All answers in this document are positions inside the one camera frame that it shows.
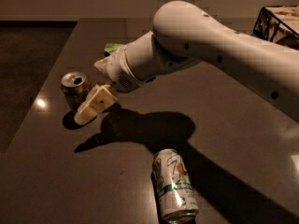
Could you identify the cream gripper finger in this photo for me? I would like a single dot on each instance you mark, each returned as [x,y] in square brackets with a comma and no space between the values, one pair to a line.
[101,65]
[99,99]

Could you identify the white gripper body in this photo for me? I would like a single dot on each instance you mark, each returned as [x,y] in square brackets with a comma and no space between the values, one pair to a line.
[117,69]

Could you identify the orange soda can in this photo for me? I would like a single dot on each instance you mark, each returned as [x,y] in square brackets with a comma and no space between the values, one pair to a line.
[75,87]

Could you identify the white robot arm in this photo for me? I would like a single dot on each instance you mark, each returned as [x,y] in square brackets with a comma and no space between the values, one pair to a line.
[184,35]

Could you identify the white green 7up can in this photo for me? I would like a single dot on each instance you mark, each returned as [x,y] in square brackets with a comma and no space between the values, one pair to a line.
[173,188]

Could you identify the green chip bag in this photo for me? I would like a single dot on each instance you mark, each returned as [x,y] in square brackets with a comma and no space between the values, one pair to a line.
[110,47]

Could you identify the black wire basket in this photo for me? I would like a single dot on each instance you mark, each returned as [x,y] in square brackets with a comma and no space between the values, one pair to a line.
[279,24]

